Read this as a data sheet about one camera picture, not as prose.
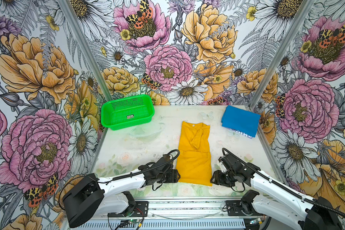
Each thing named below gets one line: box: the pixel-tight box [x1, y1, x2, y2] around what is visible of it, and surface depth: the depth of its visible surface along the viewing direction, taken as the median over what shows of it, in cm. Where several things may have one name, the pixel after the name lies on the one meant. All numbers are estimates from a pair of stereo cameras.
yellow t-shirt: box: [176, 121, 213, 187], surface depth 95 cm
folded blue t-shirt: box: [220, 104, 261, 139], surface depth 111 cm
